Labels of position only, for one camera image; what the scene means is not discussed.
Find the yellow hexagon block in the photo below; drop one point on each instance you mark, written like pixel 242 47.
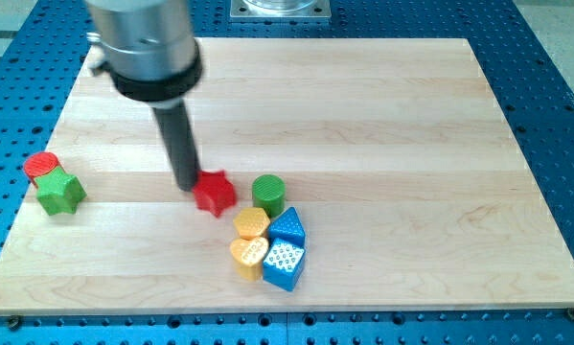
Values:
pixel 251 222

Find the blue cube block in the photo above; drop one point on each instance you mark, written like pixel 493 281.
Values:
pixel 284 264

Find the green cylinder block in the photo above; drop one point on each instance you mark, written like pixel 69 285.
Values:
pixel 269 193

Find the red star block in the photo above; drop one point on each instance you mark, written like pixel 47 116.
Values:
pixel 214 192

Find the black pusher rod tool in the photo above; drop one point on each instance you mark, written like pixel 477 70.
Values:
pixel 173 122

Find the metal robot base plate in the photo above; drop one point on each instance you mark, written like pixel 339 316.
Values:
pixel 274 9

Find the red cylinder block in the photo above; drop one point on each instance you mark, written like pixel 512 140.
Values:
pixel 40 164

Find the green star block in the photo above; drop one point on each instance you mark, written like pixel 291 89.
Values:
pixel 59 192

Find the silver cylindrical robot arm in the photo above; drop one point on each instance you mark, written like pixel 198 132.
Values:
pixel 149 46

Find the wooden board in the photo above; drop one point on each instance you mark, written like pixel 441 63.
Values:
pixel 410 183

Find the yellow heart block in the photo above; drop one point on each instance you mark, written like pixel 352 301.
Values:
pixel 248 257

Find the blue triangle block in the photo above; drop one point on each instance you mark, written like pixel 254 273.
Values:
pixel 288 227

